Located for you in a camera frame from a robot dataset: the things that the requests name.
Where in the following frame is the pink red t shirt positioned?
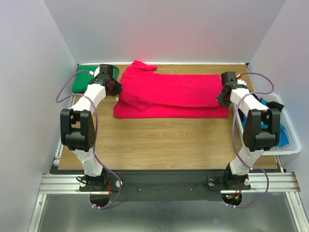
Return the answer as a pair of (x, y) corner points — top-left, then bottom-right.
(113, 60), (228, 118)

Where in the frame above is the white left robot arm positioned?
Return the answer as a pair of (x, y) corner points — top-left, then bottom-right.
(60, 64), (122, 191)

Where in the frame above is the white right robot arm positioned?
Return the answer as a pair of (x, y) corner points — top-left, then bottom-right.
(217, 72), (281, 189)

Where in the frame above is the folded green t shirt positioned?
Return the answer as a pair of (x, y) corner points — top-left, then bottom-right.
(71, 65), (104, 93)

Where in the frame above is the black t shirt in basket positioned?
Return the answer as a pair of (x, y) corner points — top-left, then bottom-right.
(253, 93), (284, 112)

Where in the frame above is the blue t shirt in basket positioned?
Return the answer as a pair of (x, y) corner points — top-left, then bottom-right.
(238, 109), (289, 147)

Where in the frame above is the white plastic laundry basket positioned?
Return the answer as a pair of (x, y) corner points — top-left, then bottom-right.
(236, 93), (301, 156)

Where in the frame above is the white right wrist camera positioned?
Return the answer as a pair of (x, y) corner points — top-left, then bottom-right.
(237, 74), (247, 86)

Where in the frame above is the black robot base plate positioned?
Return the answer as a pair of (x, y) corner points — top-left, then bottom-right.
(76, 170), (251, 204)

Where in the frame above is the aluminium frame rail right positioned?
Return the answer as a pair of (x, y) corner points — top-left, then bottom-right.
(252, 156), (309, 232)

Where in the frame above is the aluminium frame rail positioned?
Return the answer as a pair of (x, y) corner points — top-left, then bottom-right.
(252, 156), (309, 232)
(28, 94), (83, 232)

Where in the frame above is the aluminium frame rail left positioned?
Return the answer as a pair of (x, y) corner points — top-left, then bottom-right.
(28, 94), (83, 232)

